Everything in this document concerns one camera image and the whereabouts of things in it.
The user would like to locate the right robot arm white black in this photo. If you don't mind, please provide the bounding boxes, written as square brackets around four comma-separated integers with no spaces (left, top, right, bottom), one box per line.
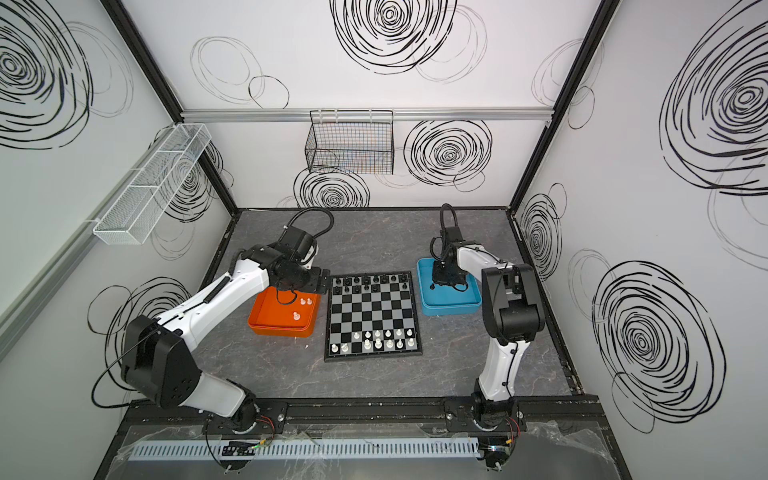
[432,241,546,416]

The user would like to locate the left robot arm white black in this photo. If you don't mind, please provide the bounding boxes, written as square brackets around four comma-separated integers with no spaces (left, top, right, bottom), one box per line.
[120,243,329,431]

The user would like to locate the black white chess board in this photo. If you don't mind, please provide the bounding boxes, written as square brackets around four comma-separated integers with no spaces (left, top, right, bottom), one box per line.
[324,271,423,362]

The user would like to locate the blue plastic tray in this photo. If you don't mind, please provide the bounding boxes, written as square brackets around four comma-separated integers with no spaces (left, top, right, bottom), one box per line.
[417,258,482,316]

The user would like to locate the orange plastic tray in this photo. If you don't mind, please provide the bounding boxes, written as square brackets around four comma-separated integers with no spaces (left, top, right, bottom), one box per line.
[248,287,322,338]

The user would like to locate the black wire basket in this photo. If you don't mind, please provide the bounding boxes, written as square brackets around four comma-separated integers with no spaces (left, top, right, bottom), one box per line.
[304,109,395,175]

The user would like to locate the white wire shelf basket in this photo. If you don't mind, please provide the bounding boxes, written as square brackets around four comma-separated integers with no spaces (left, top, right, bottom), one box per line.
[93,123,211,246]

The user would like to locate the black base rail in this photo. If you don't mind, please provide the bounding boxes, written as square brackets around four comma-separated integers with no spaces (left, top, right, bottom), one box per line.
[125,395,607,436]

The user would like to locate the white slotted cable duct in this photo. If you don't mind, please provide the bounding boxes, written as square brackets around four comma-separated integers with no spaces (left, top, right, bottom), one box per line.
[128,438,480,463]

